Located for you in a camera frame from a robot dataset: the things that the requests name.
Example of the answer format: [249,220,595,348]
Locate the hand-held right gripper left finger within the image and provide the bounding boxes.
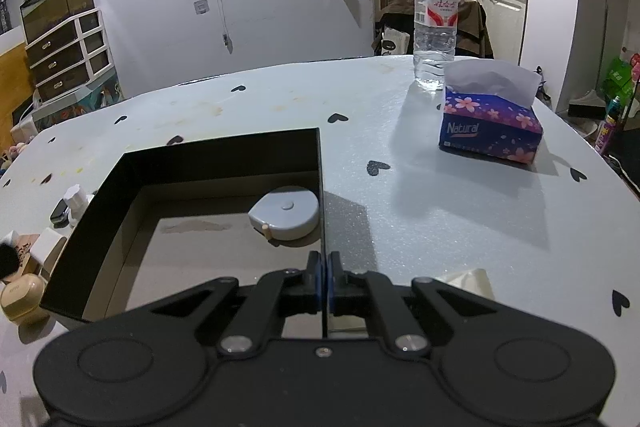
[150,251,327,356]

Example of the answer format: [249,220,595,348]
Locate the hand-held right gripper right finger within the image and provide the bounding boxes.
[327,251,502,356]

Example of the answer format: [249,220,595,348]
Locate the black cardboard box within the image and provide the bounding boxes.
[39,127,330,340]

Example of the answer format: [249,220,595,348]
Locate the white items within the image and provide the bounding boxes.
[30,227,68,280]

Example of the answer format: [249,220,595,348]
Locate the carved wooden block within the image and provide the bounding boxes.
[0,231,43,280]

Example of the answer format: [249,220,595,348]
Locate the beige earbud case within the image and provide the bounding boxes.
[0,273,51,327]

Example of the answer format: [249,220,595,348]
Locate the grey round tape measure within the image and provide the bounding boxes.
[247,188,321,244]

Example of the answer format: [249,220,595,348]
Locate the crumpled cream tissue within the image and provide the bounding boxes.
[435,268,496,303]

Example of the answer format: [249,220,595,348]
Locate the purple floral tissue pack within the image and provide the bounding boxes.
[438,59,545,165]

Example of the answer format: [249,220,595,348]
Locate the clear plastic water bottle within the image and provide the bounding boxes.
[413,0,458,92]

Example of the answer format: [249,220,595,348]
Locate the white knob-shaped holder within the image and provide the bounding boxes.
[62,184,96,228]

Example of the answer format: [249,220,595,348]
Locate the black smartwatch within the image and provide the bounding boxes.
[50,199,74,229]

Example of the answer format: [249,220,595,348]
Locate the chair with brown cloth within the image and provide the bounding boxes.
[372,0,496,58]

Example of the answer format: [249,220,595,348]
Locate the black fuzzy brush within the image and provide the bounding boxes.
[0,244,18,280]

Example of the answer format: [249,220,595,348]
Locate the pink spray can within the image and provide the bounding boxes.
[595,96,624,158]

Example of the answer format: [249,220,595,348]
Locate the white kitchen counter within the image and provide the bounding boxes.
[452,0,530,60]

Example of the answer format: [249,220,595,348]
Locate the white-framed drawer cabinet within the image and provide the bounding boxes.
[24,7,115,104]

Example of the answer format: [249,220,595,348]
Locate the green bag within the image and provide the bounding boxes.
[602,57,638,100]

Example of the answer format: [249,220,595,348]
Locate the glass tank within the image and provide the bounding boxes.
[20,0,94,46]

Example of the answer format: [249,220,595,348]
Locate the hanging white cable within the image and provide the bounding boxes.
[210,0,235,55]

